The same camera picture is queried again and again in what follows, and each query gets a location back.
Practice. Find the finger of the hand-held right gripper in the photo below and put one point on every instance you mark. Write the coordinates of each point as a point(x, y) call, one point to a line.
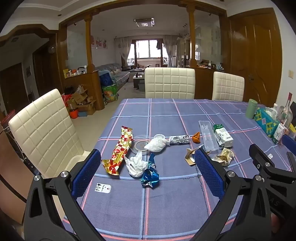
point(263, 157)
point(290, 141)

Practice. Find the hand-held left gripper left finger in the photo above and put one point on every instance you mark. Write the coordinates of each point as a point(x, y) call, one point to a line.
point(86, 172)

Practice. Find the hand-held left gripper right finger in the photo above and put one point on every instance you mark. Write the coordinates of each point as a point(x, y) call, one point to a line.
point(208, 172)

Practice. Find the brown gold paper scrap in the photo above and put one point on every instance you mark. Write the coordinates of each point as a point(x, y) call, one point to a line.
point(190, 158)

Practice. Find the clear long plastic tray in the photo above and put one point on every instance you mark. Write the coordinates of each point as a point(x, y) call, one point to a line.
point(208, 135)

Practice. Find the orange wrapper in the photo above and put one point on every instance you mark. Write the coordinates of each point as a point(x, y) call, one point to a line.
point(196, 137)

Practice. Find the white milk carton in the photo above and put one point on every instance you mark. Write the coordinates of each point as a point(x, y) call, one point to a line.
point(223, 136)

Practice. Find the red gold checkered wrapper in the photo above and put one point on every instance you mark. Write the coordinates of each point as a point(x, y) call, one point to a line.
point(119, 150)

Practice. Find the silver foil wrapper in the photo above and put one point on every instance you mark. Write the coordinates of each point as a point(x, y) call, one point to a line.
point(179, 139)

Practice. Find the white plastic bag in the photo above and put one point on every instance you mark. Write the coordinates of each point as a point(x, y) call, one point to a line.
point(155, 144)
point(136, 167)

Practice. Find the blue foil wrapper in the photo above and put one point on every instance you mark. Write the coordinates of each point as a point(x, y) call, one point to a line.
point(150, 178)

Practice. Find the person's right hand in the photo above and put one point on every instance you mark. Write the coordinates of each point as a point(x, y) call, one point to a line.
point(277, 223)

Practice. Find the small white green carton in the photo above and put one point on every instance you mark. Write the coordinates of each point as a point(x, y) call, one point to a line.
point(279, 133)

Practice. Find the white paper tag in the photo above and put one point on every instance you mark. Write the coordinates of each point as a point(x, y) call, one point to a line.
point(103, 188)

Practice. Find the beaded tissue box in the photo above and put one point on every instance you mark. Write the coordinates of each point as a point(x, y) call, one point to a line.
point(266, 121)

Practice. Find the green cup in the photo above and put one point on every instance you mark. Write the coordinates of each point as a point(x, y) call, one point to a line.
point(251, 110)

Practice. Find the blue plaid tablecloth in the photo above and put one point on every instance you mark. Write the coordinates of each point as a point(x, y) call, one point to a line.
point(166, 208)

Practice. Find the red bucket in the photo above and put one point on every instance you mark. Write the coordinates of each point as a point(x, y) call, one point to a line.
point(74, 114)

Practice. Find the cream quilted dining chair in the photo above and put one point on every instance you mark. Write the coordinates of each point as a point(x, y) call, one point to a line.
point(227, 87)
point(44, 129)
point(170, 82)

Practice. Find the pile of cardboard boxes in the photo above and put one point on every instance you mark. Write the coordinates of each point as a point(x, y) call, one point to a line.
point(83, 102)

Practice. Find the brown refrigerator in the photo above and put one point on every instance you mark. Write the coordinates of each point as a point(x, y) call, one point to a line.
point(11, 176)

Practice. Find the colourful woven bag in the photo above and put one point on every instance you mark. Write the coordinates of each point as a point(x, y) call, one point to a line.
point(110, 93)

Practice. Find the wooden partition cabinet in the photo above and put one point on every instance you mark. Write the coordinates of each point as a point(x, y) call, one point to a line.
point(90, 83)

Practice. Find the wooden door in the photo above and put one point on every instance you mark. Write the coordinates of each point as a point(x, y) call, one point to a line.
point(254, 58)

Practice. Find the blue bag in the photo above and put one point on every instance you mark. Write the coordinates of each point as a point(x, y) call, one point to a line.
point(105, 80)

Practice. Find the grey sofa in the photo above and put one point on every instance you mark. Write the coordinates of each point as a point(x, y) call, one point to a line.
point(118, 75)

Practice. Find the coffee table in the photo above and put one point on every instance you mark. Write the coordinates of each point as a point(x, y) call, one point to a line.
point(138, 80)

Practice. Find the white standing air conditioner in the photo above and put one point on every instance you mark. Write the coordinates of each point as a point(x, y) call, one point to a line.
point(174, 56)

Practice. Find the patterned curtain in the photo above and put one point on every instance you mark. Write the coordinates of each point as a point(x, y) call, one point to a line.
point(122, 49)
point(168, 46)

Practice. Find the window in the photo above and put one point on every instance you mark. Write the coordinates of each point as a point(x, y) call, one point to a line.
point(148, 48)

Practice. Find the ceiling lamp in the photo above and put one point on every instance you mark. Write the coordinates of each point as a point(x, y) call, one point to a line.
point(143, 22)

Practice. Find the wall light switch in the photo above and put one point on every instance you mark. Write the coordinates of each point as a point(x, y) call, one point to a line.
point(291, 73)

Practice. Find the red wall decoration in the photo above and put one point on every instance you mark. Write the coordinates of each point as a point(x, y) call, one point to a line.
point(99, 42)

